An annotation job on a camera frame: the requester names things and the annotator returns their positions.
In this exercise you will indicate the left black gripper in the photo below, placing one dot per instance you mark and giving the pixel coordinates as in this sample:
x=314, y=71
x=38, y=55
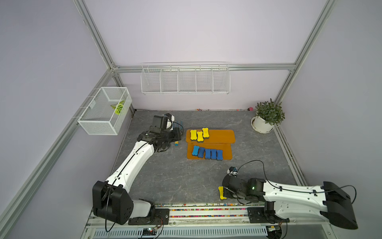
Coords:
x=177, y=135

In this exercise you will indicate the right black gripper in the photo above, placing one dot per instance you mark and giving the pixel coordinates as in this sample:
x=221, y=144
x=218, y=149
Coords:
x=225, y=191

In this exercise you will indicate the yellow eraser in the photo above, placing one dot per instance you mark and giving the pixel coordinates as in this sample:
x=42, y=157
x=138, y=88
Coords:
x=222, y=195
x=193, y=135
x=200, y=136
x=206, y=134

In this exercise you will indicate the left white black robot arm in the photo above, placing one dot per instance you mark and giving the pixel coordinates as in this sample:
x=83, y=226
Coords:
x=111, y=199

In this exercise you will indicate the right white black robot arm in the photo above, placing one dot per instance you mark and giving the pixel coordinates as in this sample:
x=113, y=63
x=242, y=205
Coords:
x=283, y=202

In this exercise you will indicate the orange wooden two-tier shelf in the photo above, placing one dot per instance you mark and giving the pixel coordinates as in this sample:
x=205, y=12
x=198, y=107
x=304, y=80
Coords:
x=219, y=139

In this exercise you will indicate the blue garden hand rake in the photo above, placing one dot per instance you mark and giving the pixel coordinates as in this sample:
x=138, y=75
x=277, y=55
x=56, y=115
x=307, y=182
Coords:
x=180, y=126

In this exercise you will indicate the blue eraser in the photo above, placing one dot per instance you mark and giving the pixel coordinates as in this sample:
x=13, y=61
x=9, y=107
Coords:
x=214, y=154
x=219, y=155
x=207, y=153
x=201, y=152
x=195, y=151

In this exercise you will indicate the green item in basket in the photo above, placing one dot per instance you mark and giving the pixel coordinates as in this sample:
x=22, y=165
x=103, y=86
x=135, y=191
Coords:
x=118, y=107

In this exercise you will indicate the potted green plant white pot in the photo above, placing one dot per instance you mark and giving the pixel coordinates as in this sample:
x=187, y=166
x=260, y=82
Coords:
x=268, y=115

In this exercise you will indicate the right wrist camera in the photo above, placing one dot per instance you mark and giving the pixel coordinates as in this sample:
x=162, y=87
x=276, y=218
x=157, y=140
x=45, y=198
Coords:
x=233, y=171

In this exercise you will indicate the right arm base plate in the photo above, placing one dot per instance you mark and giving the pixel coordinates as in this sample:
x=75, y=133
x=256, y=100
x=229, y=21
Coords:
x=257, y=215

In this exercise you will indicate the white vented cable duct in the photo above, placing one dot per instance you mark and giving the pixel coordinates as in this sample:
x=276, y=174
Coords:
x=184, y=232

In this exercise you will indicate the aluminium rail frame front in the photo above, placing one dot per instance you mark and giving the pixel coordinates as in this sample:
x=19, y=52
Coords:
x=208, y=214

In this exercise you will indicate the white wire wall shelf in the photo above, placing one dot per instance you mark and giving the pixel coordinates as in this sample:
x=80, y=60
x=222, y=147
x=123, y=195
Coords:
x=210, y=78

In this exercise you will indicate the white mesh wall basket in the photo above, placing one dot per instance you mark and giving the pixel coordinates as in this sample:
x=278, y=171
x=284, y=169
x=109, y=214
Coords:
x=99, y=118

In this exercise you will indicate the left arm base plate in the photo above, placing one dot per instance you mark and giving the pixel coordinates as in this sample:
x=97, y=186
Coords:
x=155, y=217

